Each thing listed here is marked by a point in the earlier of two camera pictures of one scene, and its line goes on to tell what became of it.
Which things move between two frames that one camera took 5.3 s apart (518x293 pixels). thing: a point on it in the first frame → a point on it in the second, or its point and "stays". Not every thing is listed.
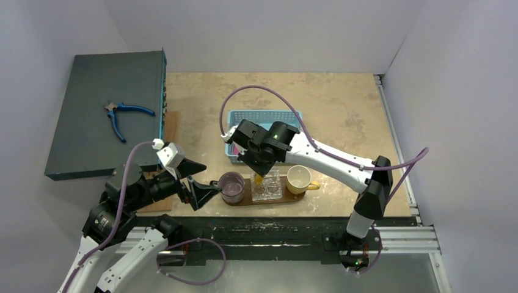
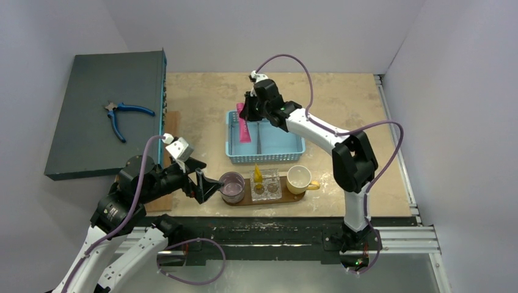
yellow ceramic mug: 299,180 stays
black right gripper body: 251,157 → 251,108
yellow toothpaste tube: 258,179 stays
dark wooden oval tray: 288,197 stays
